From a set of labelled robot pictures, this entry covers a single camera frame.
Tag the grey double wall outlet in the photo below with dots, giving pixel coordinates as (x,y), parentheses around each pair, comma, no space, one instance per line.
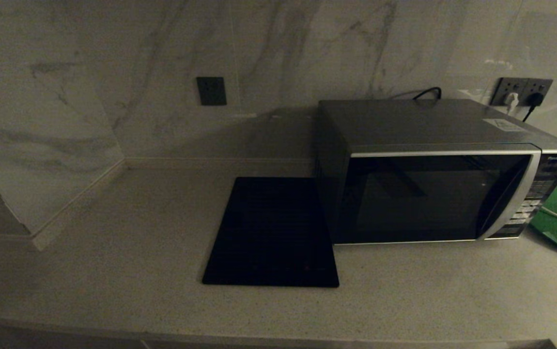
(519,86)

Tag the black power plug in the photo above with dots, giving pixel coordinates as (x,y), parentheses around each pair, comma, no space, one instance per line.
(535,99)

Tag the black blank wall panel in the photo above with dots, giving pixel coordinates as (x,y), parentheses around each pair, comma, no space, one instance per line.
(211,90)

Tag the silver microwave oven body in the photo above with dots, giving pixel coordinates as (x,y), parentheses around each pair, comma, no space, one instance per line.
(428,121)

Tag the black glass induction cooktop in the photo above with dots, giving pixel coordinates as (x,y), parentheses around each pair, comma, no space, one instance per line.
(269,232)

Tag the white power plug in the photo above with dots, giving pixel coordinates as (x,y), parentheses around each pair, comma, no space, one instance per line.
(512,101)

